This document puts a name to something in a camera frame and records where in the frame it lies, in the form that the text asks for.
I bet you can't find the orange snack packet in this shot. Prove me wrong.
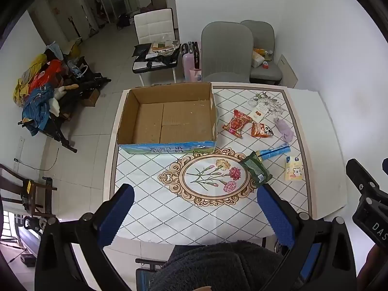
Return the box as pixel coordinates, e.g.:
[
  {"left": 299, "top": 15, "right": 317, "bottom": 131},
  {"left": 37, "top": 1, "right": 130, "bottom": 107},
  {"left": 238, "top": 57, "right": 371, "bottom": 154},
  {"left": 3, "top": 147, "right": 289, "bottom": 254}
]
[{"left": 250, "top": 121, "right": 275, "bottom": 138}]

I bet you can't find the dark wooden chair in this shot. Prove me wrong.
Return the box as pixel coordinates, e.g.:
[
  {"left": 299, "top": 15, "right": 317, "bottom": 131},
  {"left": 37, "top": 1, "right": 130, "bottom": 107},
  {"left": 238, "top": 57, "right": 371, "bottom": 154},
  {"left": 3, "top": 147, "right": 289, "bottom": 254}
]
[{"left": 0, "top": 164, "right": 58, "bottom": 219}]

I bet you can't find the stack of papers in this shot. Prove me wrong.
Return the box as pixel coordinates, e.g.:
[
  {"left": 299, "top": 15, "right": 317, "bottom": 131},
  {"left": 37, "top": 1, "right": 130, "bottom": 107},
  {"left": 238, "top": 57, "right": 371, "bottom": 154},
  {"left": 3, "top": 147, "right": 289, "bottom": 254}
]
[{"left": 150, "top": 40, "right": 179, "bottom": 54}]

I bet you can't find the pink suitcase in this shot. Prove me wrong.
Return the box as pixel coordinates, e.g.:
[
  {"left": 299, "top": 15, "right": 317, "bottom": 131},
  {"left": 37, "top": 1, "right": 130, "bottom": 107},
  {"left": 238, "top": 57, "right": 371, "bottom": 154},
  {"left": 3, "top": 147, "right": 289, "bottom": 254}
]
[{"left": 181, "top": 41, "right": 202, "bottom": 82}]

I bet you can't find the black cloth bag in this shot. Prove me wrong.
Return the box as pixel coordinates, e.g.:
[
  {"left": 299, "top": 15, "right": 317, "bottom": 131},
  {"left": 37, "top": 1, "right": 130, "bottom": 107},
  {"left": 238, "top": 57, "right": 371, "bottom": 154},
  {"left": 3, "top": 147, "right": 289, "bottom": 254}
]
[{"left": 145, "top": 50, "right": 181, "bottom": 69}]

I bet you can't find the blue tube packet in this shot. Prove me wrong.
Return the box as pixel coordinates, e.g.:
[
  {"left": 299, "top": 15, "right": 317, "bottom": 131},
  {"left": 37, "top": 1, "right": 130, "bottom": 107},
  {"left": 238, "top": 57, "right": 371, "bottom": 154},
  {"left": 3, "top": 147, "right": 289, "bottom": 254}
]
[{"left": 255, "top": 145, "right": 291, "bottom": 160}]

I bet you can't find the purple sock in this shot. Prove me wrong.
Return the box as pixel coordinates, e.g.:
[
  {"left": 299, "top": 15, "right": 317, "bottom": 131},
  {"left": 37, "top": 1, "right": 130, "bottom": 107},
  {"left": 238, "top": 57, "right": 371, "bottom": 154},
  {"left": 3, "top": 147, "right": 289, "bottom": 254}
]
[{"left": 274, "top": 118, "right": 294, "bottom": 141}]

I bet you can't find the yellow cloth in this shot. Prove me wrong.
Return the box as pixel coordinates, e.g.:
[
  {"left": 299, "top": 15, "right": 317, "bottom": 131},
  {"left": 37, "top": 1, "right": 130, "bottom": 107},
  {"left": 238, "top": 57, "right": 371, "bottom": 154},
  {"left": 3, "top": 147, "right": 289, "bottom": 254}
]
[{"left": 13, "top": 53, "right": 47, "bottom": 107}]

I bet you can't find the black floor cable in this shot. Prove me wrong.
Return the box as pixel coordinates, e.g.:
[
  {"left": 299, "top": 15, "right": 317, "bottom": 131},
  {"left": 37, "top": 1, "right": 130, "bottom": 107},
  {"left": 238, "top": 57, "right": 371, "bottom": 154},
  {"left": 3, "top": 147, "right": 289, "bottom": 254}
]
[{"left": 14, "top": 148, "right": 60, "bottom": 171}]

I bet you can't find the red snack packet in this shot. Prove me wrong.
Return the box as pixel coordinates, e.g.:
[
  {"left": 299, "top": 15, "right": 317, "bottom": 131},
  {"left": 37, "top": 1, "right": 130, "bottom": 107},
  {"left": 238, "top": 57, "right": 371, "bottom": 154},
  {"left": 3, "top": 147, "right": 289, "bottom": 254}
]
[{"left": 222, "top": 109, "right": 253, "bottom": 139}]

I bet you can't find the black folding rack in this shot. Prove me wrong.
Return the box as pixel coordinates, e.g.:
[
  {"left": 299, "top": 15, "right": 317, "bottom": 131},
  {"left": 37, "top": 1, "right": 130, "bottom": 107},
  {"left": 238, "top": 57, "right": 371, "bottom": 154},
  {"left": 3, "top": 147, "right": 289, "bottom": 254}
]
[{"left": 17, "top": 63, "right": 112, "bottom": 154}]

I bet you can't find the grey fabric chair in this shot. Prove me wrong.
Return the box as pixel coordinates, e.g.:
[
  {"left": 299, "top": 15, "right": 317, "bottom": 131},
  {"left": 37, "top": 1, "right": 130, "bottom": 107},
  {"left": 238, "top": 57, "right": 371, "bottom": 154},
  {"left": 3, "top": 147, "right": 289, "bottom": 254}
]
[
  {"left": 241, "top": 20, "right": 283, "bottom": 85},
  {"left": 201, "top": 21, "right": 254, "bottom": 83}
]

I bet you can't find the floral printed tablecloth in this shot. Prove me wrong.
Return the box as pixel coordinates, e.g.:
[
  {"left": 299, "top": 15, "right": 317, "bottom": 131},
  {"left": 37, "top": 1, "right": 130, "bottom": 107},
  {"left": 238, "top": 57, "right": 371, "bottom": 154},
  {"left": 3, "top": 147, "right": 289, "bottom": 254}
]
[{"left": 103, "top": 83, "right": 319, "bottom": 246}]

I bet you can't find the red plastic bag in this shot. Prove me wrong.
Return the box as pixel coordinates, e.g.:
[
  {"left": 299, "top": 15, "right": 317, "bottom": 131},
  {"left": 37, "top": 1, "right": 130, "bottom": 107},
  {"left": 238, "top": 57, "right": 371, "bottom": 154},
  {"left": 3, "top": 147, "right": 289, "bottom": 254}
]
[{"left": 29, "top": 60, "right": 63, "bottom": 95}]

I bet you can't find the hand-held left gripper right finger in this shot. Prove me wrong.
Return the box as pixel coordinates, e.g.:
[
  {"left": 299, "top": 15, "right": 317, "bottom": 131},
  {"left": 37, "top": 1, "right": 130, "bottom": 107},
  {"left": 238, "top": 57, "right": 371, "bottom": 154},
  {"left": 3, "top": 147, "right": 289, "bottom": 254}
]
[{"left": 257, "top": 184, "right": 358, "bottom": 291}]

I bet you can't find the small white card box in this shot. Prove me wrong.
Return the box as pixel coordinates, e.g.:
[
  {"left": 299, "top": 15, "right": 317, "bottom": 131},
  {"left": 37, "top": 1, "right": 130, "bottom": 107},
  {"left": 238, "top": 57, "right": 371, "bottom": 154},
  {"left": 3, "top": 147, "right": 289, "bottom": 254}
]
[{"left": 251, "top": 103, "right": 269, "bottom": 119}]

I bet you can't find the white flat board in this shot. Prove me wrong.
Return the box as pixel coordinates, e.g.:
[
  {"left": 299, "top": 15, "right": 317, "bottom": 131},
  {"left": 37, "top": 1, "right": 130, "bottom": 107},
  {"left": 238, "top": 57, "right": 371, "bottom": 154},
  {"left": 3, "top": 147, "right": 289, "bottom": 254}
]
[{"left": 277, "top": 54, "right": 299, "bottom": 87}]

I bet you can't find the blue patterned cloth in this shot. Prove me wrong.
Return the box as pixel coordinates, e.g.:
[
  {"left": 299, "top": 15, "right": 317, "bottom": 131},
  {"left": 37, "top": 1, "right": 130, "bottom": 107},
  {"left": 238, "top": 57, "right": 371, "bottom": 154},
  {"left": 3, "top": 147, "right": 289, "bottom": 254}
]
[{"left": 22, "top": 85, "right": 57, "bottom": 136}]

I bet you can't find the white plush toy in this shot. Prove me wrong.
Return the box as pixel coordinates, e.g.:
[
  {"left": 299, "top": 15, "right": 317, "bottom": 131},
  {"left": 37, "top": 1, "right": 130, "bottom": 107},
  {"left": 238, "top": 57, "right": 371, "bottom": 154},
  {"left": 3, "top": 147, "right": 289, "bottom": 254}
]
[{"left": 48, "top": 84, "right": 80, "bottom": 117}]

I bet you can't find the black floor bag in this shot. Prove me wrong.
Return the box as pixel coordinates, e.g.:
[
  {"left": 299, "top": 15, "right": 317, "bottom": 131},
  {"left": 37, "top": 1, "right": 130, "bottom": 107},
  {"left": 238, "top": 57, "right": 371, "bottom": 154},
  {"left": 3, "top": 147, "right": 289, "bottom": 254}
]
[{"left": 116, "top": 13, "right": 131, "bottom": 30}]

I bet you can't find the small brown cardboard box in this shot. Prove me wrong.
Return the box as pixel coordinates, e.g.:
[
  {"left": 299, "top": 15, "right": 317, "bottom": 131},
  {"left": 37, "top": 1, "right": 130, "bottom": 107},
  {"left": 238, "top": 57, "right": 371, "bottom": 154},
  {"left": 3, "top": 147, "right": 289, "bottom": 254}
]
[{"left": 80, "top": 89, "right": 101, "bottom": 107}]

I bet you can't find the white plastic bag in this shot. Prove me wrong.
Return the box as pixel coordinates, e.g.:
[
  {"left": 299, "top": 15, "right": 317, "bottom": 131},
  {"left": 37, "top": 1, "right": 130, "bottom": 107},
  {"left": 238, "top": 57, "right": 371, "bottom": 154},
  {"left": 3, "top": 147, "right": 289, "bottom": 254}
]
[{"left": 251, "top": 50, "right": 265, "bottom": 68}]

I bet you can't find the black tripod stand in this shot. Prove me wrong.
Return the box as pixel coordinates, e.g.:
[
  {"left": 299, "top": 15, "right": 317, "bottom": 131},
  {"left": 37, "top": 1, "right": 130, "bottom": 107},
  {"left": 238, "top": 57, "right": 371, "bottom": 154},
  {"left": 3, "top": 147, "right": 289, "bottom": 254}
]
[{"left": 68, "top": 16, "right": 81, "bottom": 40}]

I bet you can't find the white padded chair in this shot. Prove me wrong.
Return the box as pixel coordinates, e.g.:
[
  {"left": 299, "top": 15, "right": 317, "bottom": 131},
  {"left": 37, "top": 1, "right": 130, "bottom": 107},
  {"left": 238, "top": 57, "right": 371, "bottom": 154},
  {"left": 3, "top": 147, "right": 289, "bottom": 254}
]
[{"left": 132, "top": 8, "right": 179, "bottom": 87}]

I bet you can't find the person's dark fleece clothing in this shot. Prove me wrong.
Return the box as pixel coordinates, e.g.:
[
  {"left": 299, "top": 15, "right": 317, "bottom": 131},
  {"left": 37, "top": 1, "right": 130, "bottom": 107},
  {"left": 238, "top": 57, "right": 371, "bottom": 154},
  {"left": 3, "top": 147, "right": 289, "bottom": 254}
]
[{"left": 148, "top": 240, "right": 291, "bottom": 291}]

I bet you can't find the green snack packet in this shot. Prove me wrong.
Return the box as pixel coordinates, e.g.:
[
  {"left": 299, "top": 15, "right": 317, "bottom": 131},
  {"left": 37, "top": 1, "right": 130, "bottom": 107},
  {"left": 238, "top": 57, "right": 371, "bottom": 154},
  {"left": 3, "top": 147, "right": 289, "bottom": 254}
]
[{"left": 240, "top": 152, "right": 272, "bottom": 190}]

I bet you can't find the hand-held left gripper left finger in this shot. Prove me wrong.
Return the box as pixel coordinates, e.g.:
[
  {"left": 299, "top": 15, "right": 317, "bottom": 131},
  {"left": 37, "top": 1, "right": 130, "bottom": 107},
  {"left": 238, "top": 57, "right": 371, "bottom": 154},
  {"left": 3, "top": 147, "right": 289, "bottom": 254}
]
[{"left": 35, "top": 183, "right": 135, "bottom": 291}]

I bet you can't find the yellow tissue pack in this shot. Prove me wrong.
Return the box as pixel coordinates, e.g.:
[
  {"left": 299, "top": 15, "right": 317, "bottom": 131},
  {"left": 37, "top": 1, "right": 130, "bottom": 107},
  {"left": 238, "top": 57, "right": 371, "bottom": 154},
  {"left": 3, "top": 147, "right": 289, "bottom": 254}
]
[{"left": 285, "top": 156, "right": 302, "bottom": 181}]

